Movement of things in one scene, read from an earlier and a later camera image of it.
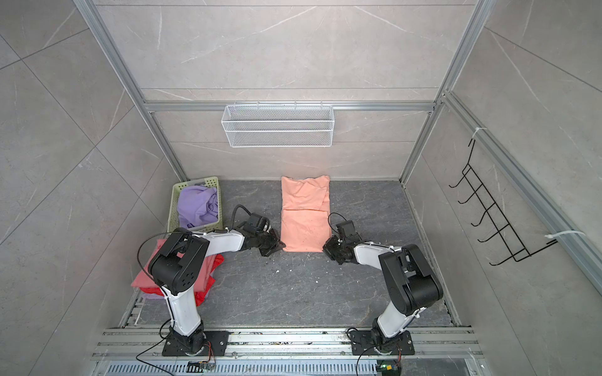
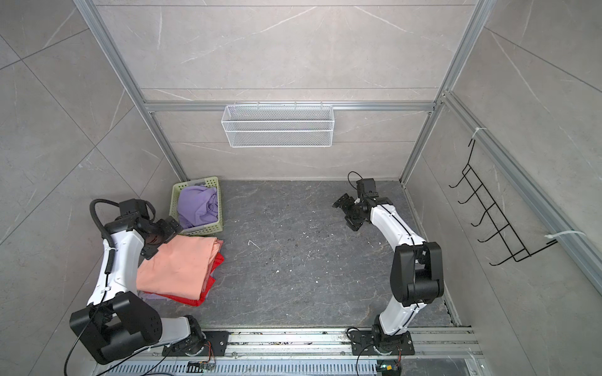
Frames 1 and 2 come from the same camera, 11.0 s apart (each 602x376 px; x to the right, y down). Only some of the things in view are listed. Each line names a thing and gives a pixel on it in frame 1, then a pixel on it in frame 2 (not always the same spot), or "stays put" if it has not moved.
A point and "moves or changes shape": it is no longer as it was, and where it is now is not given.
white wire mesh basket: x=281 y=125 stays put
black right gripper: x=328 y=247 to x=342 y=203
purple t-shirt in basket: x=197 y=206 stays put
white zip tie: x=550 y=236 stays put
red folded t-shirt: x=217 y=262 stays put
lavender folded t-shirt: x=153 y=296 stays put
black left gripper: x=278 y=245 to x=166 y=232
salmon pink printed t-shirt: x=305 y=218 moves or changes shape
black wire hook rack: x=514 y=246 stays put
